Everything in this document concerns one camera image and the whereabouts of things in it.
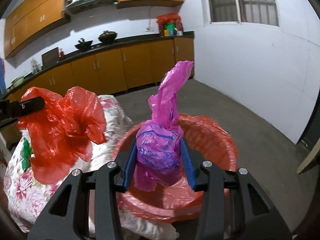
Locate red plastic bag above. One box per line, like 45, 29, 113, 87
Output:
18, 86, 107, 184

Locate purple plastic bag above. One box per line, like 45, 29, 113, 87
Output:
134, 61, 194, 192

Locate red trash bin with liner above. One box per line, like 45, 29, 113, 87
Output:
111, 113, 239, 223

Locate lower orange kitchen cabinets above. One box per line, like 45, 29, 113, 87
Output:
3, 33, 194, 101

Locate green enamel pot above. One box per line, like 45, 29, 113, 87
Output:
11, 76, 24, 88

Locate glass jar on counter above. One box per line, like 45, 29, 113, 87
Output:
30, 58, 42, 74

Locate floral table cloth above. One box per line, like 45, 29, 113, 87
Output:
3, 95, 179, 239

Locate dark cutting board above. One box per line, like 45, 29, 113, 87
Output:
41, 47, 60, 69

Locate red bottle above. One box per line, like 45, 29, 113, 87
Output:
59, 48, 65, 61

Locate black wok with lid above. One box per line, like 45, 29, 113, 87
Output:
98, 30, 118, 44

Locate red bag of bottles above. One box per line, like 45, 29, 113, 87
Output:
156, 13, 183, 37

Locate barred window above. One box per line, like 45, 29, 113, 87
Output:
208, 0, 279, 26

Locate black wok with handle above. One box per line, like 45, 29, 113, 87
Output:
75, 38, 93, 50

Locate upper orange wall cabinets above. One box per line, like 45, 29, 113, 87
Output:
3, 0, 184, 58

